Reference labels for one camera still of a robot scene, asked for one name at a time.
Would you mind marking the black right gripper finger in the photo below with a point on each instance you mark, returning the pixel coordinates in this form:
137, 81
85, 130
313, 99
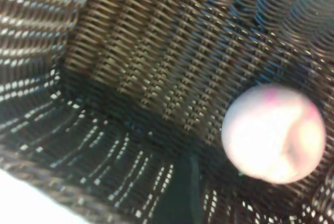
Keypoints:
189, 198

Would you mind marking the pink toy peach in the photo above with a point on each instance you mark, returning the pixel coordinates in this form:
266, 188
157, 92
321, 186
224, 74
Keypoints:
271, 135

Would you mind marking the dark brown woven basket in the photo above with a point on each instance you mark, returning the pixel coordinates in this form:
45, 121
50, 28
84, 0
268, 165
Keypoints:
130, 51

